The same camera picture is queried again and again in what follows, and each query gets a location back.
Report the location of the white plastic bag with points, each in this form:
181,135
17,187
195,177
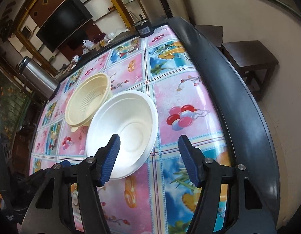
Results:
88,44

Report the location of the printed plastic tablecloth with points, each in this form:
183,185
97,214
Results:
189,97

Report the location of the small white figurine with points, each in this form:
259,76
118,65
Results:
76,58

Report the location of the dark floral panel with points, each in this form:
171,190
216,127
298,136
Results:
9,97

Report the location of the wooden wall cabinet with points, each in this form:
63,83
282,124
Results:
52,0

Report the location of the stainless steel thermos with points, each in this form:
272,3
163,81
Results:
40,79

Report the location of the dark red flowers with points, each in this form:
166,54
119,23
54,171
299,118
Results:
99,38

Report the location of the black power adapter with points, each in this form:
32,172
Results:
143,29

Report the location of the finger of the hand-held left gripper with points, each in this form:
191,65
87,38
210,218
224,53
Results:
65,163

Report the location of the black television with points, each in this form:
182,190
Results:
63,22

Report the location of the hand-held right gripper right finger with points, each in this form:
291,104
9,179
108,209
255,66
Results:
189,160

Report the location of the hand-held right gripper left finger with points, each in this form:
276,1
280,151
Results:
110,160

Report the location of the dark wooden stool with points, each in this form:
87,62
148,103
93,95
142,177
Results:
211,33
250,53

